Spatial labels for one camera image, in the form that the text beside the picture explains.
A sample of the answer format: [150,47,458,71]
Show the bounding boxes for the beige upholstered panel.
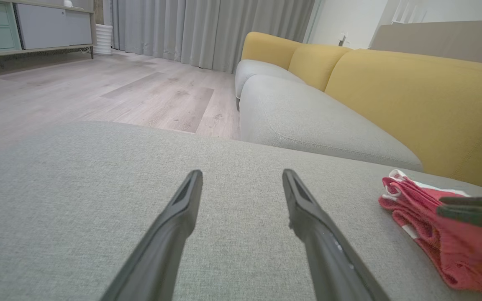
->
[369,20,482,67]

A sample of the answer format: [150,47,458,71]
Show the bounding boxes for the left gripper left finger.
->
[101,169,203,301]

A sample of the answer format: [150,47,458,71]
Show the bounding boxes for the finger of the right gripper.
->
[436,206,482,234]
[440,196,482,209]

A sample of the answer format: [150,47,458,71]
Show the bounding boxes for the red basketball jersey white trim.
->
[378,169,482,300]

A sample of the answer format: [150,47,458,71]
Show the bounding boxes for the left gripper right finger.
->
[282,168,392,301]

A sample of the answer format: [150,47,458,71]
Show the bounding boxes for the white slatted frame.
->
[392,0,428,24]

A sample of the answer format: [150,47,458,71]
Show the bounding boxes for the grey pleated curtain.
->
[110,0,318,74]

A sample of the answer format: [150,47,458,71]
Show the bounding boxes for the low sideboard teal drawers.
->
[0,0,96,68]

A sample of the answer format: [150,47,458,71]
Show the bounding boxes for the small grey sofa seat cushion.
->
[235,59,307,110]

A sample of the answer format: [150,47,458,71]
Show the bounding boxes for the large yellow sofa back cushion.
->
[325,49,482,196]

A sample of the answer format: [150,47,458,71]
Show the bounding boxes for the small yellow sofa back cushion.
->
[241,31,304,70]
[288,43,353,92]

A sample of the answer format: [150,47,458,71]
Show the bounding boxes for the white ribbed cylinder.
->
[94,24,113,56]

